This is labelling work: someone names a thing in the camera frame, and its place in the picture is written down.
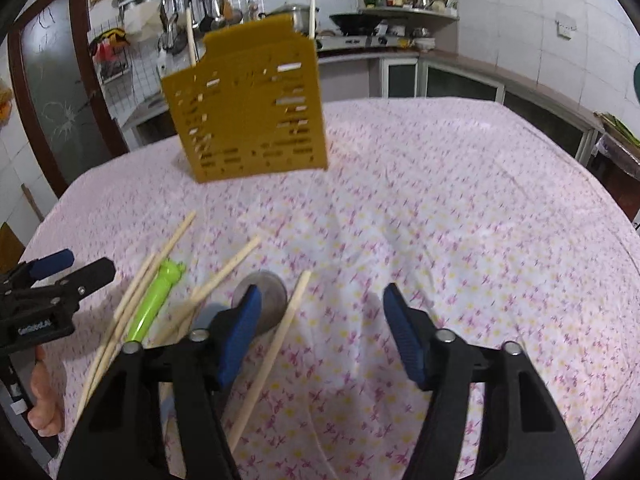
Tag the pink floral tablecloth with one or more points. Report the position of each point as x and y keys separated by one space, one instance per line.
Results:
x=450 y=210

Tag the yellow perforated utensil holder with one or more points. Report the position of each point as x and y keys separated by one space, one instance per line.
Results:
x=250 y=125

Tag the wooden chopstick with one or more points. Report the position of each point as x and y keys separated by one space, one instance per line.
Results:
x=132 y=290
x=280 y=340
x=235 y=260
x=170 y=245
x=190 y=40

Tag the white wall socket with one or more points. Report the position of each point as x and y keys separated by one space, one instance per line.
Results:
x=565 y=28

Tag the row of hanging kitchen utensils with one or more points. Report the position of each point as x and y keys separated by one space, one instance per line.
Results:
x=205 y=7

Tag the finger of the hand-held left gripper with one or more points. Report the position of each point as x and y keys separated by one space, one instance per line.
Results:
x=92 y=275
x=50 y=261

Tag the green round board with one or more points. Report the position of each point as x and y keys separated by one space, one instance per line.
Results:
x=637 y=82

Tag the kitchen counter with cabinets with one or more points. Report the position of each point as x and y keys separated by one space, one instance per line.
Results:
x=475 y=67

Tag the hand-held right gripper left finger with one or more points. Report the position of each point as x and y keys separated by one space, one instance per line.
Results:
x=242 y=330

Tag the gas stove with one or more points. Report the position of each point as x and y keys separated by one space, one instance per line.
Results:
x=360 y=40

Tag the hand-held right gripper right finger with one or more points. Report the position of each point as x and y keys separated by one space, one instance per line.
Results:
x=405 y=340

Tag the steel pot with lid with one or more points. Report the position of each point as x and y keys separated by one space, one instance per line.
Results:
x=292 y=15

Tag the person's left hand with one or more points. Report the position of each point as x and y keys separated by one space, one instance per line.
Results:
x=45 y=400

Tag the black wok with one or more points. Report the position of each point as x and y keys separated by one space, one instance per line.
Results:
x=357 y=20

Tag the tray with vegetables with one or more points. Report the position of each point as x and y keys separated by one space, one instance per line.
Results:
x=620 y=140

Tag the brown door with cracked glass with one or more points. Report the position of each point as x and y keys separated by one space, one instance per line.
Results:
x=55 y=85

